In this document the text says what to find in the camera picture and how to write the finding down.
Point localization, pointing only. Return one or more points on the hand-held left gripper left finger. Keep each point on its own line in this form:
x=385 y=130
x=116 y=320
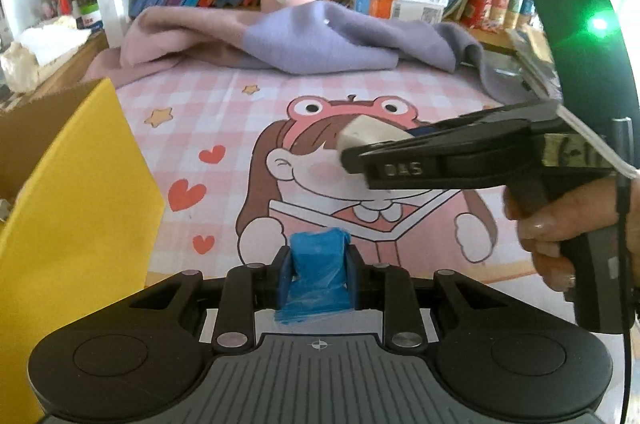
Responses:
x=284 y=276

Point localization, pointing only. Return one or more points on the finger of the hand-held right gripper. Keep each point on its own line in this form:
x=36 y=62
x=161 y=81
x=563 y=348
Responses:
x=450 y=135
x=500 y=113

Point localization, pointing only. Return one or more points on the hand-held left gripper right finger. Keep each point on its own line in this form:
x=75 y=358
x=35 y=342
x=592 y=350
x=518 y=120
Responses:
x=356 y=276

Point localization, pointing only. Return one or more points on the small blue packet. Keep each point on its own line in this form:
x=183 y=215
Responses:
x=317 y=269

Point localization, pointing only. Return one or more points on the white eraser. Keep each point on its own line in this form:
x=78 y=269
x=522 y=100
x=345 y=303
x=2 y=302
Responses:
x=367 y=132

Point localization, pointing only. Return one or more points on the yellow cardboard box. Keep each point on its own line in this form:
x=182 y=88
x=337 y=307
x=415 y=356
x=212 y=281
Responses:
x=75 y=229

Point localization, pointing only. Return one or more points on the person's right hand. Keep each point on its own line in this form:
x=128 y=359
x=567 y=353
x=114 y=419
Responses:
x=545 y=216

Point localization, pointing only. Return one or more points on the pile of papers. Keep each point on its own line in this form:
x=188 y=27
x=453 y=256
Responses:
x=530 y=54

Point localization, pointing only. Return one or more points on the lilac fleece cloth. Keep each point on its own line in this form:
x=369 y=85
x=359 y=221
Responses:
x=300 y=39

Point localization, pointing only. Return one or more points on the pink printed table mat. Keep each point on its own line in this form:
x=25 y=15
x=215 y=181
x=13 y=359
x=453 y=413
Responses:
x=225 y=104

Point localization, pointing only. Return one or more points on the white bottle green cap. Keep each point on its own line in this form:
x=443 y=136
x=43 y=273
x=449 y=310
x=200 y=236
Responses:
x=89 y=17

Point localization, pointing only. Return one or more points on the white crumpled cloth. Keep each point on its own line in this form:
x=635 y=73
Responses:
x=30 y=54

